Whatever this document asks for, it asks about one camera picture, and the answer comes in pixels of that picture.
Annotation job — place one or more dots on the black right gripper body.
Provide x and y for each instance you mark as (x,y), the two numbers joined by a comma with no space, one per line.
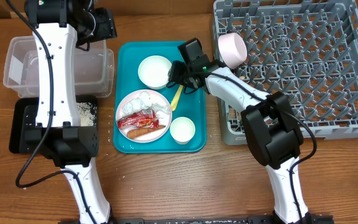
(181,76)

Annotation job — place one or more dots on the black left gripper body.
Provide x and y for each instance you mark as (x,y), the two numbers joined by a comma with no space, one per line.
(98,27)

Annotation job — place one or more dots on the white bowl with rice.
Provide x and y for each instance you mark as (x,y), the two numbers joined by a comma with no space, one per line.
(153,71)

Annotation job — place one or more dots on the pink bowl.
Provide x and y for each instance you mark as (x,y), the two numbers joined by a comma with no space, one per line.
(232,49)

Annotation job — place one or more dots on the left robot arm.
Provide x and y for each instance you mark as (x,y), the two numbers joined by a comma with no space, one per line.
(59,27)

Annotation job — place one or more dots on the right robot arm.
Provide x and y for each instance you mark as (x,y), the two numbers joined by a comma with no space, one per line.
(272,131)

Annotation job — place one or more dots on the yellow plastic spoon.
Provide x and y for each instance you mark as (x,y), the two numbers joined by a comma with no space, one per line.
(176,98)

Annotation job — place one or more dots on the clear plastic bin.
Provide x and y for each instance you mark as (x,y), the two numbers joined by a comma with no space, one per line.
(94,70)

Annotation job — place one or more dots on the crumpled white tissue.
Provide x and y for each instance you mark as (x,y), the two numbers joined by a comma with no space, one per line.
(145,101)

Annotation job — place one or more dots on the small white cup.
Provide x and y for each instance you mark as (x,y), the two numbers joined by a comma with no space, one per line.
(182,130)

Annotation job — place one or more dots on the teal plastic tray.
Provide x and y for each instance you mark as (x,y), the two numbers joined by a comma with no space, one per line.
(192,106)

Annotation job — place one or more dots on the red snack wrapper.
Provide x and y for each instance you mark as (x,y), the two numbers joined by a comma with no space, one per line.
(141,119)

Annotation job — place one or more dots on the brown sausage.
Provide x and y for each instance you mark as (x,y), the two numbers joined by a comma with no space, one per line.
(135,133)

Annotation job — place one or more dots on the black tray bin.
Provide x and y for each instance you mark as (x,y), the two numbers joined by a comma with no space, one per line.
(25,112)

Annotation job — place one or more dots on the spilled rice pile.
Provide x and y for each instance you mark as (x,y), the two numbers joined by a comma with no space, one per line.
(87,113)

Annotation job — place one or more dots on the grey dish rack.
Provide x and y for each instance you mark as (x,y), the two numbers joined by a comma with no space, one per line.
(307,50)

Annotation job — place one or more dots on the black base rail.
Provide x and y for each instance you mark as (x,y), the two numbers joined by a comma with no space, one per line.
(258,219)

